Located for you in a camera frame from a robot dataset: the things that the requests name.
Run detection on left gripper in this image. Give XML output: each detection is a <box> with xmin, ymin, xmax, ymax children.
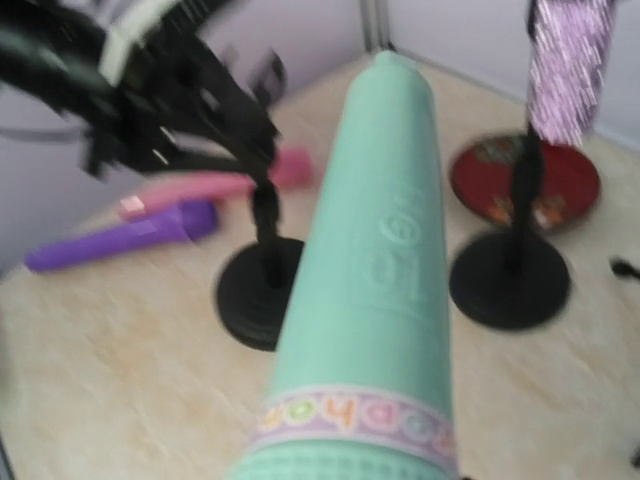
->
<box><xmin>82</xmin><ymin>36</ymin><xmax>280</xmax><ymax>180</ymax></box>

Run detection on purple microphone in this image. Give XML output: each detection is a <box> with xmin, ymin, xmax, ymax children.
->
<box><xmin>24</xmin><ymin>200</ymin><xmax>219</xmax><ymax>272</ymax></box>

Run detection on pink microphone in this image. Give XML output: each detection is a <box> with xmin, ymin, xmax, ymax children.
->
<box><xmin>117</xmin><ymin>147</ymin><xmax>316</xmax><ymax>220</ymax></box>

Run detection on black mint mic stand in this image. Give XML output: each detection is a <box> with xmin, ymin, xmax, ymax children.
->
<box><xmin>214</xmin><ymin>180</ymin><xmax>304</xmax><ymax>352</ymax></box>

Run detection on mint green microphone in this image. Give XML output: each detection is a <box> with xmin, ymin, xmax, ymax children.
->
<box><xmin>230</xmin><ymin>51</ymin><xmax>458</xmax><ymax>479</ymax></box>

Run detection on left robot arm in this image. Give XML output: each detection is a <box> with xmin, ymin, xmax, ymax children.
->
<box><xmin>1</xmin><ymin>1</ymin><xmax>286</xmax><ymax>184</ymax></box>

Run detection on black glitter mic stand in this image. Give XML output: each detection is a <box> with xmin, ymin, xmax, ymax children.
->
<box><xmin>449</xmin><ymin>1</ymin><xmax>580</xmax><ymax>331</ymax></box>

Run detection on glitter rhinestone microphone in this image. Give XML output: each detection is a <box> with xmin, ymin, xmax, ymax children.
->
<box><xmin>528</xmin><ymin>1</ymin><xmax>617</xmax><ymax>146</ymax></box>

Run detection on red floral plate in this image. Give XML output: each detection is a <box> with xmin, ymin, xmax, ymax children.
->
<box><xmin>449</xmin><ymin>132</ymin><xmax>601</xmax><ymax>234</ymax></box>

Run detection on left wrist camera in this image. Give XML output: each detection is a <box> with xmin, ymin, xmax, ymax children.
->
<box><xmin>98</xmin><ymin>0</ymin><xmax>180</xmax><ymax>86</ymax></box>

